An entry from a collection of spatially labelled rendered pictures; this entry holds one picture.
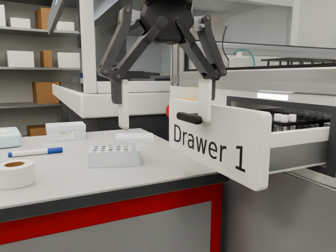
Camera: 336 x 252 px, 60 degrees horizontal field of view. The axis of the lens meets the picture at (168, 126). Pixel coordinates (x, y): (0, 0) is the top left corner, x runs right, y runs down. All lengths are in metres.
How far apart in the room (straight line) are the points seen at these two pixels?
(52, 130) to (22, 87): 3.58
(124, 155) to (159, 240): 0.21
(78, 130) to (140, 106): 0.38
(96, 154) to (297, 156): 0.44
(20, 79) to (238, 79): 4.09
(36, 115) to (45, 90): 0.58
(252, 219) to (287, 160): 0.27
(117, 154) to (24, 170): 0.21
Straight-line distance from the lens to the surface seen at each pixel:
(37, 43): 4.65
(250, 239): 0.73
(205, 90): 0.47
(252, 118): 0.41
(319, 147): 0.52
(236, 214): 0.75
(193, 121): 0.47
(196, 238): 0.74
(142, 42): 0.42
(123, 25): 0.41
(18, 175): 0.64
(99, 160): 0.72
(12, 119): 4.62
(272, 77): 0.61
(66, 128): 1.04
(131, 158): 0.71
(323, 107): 0.53
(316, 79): 0.55
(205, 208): 0.72
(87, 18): 1.28
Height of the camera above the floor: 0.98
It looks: 10 degrees down
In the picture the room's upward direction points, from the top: straight up
